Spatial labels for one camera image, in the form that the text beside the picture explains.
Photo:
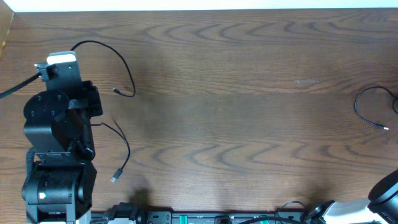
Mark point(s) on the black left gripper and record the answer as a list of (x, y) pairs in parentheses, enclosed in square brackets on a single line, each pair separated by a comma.
[(95, 94)]

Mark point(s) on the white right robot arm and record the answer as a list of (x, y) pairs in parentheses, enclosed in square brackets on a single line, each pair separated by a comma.
[(380, 206)]

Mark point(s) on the brown cardboard side panel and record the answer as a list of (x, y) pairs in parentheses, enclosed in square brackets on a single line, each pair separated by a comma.
[(6, 17)]

